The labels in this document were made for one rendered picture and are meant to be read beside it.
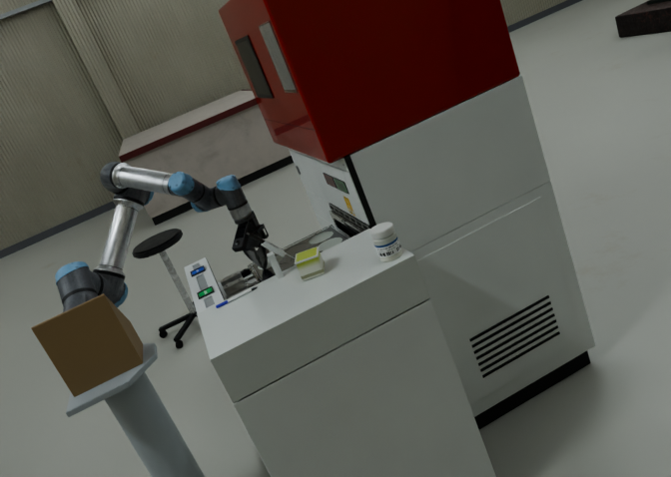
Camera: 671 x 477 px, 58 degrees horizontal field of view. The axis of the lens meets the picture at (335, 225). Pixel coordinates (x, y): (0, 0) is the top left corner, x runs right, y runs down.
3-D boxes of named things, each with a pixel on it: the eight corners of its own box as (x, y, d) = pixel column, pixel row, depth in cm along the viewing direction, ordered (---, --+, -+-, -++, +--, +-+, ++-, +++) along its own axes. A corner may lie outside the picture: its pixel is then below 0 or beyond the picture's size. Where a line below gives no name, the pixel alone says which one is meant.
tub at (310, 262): (326, 263, 188) (318, 244, 186) (326, 274, 181) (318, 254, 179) (304, 271, 189) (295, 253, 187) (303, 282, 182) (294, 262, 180)
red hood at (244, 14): (417, 79, 284) (374, -53, 265) (521, 75, 208) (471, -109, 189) (273, 144, 269) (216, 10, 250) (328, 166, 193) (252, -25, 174)
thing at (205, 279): (220, 286, 248) (205, 256, 244) (243, 337, 197) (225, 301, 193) (199, 296, 246) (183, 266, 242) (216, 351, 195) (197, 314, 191)
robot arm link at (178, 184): (92, 151, 226) (190, 166, 202) (113, 163, 235) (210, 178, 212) (80, 180, 223) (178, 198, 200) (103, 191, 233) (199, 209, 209)
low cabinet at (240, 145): (265, 143, 1060) (242, 89, 1029) (303, 160, 816) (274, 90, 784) (150, 194, 1020) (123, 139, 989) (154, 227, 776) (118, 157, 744)
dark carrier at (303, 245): (331, 228, 240) (331, 227, 239) (361, 248, 208) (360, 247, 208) (252, 266, 233) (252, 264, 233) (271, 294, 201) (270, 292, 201)
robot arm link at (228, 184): (219, 178, 218) (239, 171, 215) (231, 205, 222) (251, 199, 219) (210, 185, 211) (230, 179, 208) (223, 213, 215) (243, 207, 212)
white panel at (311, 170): (322, 216, 283) (289, 137, 270) (390, 261, 207) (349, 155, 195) (316, 219, 282) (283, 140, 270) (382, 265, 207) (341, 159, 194)
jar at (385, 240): (396, 247, 179) (386, 220, 176) (406, 253, 173) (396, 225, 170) (376, 258, 178) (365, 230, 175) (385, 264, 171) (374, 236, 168)
